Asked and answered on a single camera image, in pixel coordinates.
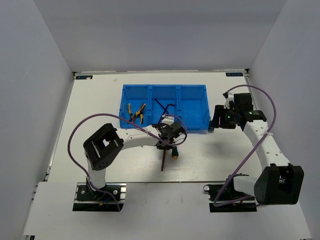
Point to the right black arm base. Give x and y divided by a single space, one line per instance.
244 206

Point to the orange-handled small pliers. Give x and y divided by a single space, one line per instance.
131 115

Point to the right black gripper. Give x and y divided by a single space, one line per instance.
219 111

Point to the right corner logo sticker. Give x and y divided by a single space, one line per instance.
234 74

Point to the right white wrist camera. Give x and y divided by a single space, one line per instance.
229 100

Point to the green orange-tipped screwdriver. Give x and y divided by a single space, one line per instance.
174 152

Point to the large hex key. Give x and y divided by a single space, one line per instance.
163 160

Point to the yellow-handled needle-nose pliers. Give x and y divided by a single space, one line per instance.
140 114

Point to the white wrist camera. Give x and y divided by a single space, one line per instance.
229 100
165 119

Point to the dark hex key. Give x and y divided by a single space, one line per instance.
167 106

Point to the blue three-compartment plastic bin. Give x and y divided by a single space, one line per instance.
191 103

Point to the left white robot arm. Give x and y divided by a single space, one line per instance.
102 148

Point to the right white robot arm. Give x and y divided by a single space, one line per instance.
280 181

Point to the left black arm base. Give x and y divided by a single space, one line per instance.
88 200

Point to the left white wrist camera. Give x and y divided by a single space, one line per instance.
165 119

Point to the thin hex key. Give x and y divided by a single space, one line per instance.
160 103

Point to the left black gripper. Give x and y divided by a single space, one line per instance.
165 147

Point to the corner logo sticker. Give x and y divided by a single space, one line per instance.
83 77
234 74

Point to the left corner logo sticker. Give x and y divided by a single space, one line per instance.
83 77

